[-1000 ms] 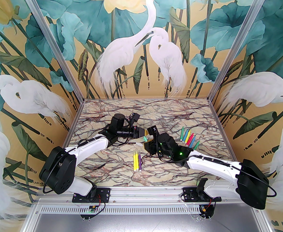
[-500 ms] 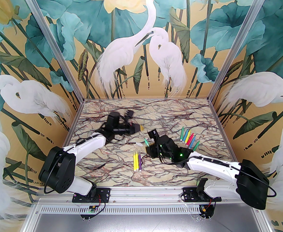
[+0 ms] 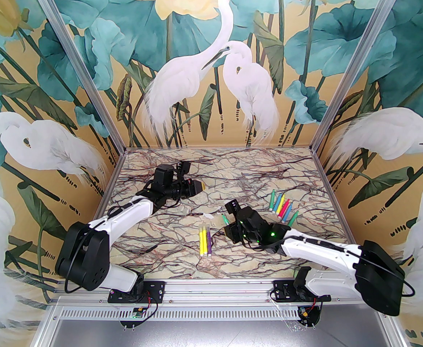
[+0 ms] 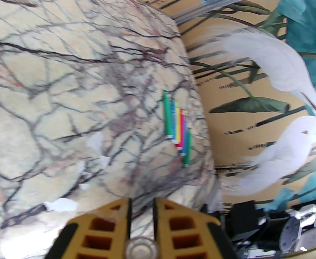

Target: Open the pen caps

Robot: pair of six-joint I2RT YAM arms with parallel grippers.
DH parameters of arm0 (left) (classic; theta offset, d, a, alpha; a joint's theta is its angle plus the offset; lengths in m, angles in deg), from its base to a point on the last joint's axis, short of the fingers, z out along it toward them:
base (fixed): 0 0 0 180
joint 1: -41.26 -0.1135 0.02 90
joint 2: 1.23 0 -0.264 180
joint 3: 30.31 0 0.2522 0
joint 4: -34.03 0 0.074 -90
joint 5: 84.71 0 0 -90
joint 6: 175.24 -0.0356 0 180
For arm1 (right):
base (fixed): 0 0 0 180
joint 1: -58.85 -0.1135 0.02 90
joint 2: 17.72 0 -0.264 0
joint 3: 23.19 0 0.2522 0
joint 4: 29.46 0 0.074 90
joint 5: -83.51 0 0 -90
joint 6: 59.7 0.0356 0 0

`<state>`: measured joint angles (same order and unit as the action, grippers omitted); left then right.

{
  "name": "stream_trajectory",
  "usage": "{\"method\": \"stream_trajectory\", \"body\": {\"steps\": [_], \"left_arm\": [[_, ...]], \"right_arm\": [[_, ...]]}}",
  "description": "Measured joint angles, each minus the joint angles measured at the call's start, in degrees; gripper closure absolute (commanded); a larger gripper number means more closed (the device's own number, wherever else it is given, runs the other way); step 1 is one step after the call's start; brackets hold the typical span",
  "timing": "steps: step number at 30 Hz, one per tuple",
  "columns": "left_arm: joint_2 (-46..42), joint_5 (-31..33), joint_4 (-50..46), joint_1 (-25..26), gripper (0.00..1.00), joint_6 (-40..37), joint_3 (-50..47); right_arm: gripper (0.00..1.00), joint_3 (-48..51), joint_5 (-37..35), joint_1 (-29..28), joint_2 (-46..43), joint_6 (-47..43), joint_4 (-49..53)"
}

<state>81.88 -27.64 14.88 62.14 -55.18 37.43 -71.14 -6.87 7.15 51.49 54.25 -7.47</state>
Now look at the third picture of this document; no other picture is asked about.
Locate perforated metal panel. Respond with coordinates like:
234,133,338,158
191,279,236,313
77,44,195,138
54,305,302,321

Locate grey metal sheet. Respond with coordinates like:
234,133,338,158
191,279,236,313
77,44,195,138
34,318,407,347

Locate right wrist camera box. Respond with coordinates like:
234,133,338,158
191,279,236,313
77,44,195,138
238,208,269,235

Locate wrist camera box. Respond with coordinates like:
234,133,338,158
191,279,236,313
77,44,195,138
153,165,176,188
238,208,269,235

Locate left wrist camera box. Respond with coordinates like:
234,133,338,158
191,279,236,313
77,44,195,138
153,165,176,188

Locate aluminium slotted frame rail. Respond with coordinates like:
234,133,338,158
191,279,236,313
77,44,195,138
51,280,394,305

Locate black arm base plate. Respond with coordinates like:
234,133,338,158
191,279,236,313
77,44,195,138
108,280,166,304
272,280,332,303

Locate aluminium frame post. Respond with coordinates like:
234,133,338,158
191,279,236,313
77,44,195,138
311,0,413,153
29,0,126,151

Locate aluminium frame bar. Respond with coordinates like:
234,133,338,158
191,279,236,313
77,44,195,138
378,315,409,347
34,304,61,347

